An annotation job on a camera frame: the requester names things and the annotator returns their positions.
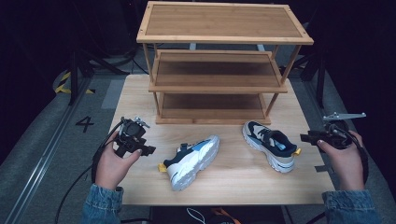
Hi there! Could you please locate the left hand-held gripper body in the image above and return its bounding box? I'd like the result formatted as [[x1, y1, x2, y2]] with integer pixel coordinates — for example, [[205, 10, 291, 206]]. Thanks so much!
[[113, 116, 151, 158]]

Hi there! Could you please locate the white and navy sneaker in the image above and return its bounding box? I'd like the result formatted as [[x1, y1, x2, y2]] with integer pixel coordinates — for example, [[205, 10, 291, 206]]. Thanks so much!
[[242, 120, 303, 174], [157, 134, 220, 192]]

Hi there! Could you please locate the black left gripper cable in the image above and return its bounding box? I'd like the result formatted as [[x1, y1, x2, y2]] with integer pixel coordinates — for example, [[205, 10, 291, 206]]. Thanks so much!
[[54, 120, 125, 224]]

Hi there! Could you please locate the wooden three-tier shoe rack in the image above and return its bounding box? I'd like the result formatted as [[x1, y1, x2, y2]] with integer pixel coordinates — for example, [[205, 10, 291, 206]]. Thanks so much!
[[135, 0, 315, 126]]

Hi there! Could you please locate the thin white cable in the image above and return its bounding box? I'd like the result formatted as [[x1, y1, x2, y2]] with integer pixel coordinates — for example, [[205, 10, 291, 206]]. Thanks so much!
[[186, 207, 207, 224]]

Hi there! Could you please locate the black metal stand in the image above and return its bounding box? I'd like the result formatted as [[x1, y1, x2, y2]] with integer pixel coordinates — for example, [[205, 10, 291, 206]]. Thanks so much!
[[298, 51, 329, 108], [68, 49, 131, 106]]

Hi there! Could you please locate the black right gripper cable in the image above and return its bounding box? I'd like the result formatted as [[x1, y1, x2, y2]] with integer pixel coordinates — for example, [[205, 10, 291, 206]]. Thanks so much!
[[337, 125, 370, 185]]

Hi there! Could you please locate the person's right hand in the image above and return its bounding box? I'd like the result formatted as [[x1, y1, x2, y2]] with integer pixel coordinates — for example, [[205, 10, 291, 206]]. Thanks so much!
[[317, 130, 365, 191]]

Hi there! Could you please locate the grey tape piece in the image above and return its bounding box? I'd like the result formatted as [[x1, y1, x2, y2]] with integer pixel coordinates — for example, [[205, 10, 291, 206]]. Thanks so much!
[[314, 164, 336, 174]]

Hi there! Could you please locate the person's left hand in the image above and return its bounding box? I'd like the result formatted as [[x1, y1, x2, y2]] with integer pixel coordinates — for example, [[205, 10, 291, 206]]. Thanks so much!
[[94, 131, 143, 191]]

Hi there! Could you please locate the metal floor rail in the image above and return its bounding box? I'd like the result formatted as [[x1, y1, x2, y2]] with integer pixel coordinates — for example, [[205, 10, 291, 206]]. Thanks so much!
[[3, 77, 92, 224]]

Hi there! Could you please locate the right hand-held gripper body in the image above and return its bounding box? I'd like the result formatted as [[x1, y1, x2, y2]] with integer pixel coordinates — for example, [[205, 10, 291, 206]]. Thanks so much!
[[322, 111, 367, 150]]

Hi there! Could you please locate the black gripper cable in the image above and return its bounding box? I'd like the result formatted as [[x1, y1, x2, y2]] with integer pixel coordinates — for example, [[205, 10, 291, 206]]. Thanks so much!
[[337, 125, 370, 185], [54, 120, 125, 224]]

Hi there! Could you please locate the orange strap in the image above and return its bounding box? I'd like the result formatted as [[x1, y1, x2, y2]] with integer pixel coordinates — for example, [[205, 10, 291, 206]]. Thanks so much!
[[211, 207, 243, 224]]

